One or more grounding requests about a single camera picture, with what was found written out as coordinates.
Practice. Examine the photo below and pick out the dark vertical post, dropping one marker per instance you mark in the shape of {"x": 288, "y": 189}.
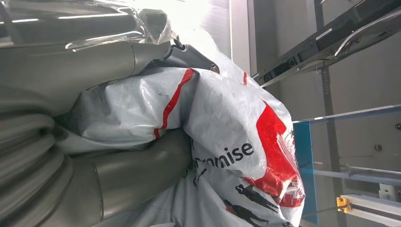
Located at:
{"x": 330, "y": 125}

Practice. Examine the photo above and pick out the blue panel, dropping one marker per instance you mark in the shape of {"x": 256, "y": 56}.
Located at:
{"x": 305, "y": 163}

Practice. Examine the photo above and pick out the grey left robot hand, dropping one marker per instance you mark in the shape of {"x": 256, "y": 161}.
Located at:
{"x": 78, "y": 65}

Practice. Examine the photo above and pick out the grey metal crossbar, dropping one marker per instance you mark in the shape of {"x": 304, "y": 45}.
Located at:
{"x": 360, "y": 176}

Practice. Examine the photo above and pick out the black overhead rail fixture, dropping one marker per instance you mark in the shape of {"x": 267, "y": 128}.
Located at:
{"x": 338, "y": 34}

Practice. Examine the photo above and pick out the yellow bracket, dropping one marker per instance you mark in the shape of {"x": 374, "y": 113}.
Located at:
{"x": 343, "y": 203}

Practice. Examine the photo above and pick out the aluminium profile beam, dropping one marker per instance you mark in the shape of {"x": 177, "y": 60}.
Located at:
{"x": 372, "y": 208}

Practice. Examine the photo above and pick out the white plastic mailer package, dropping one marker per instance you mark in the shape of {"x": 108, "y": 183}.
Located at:
{"x": 225, "y": 131}

